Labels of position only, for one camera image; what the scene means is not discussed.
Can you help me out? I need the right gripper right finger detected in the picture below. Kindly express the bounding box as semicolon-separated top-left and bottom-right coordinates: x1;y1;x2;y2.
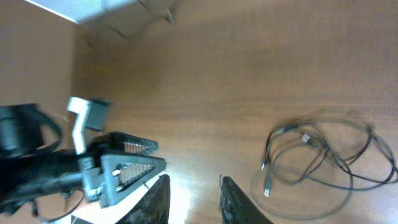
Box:
219;176;273;224

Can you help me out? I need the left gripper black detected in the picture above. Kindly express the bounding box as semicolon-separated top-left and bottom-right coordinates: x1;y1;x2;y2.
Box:
78;131;166;208

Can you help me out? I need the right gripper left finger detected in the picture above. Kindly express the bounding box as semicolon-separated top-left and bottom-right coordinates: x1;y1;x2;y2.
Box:
116;174;170;224

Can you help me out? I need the long black usb cable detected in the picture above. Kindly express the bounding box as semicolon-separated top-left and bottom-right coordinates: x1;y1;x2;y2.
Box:
298;118;398;191

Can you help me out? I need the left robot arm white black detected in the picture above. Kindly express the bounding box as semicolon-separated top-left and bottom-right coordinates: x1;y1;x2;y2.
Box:
1;102;166;222

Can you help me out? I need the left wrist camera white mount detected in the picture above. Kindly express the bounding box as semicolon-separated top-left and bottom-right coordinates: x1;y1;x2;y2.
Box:
67;96;110;155

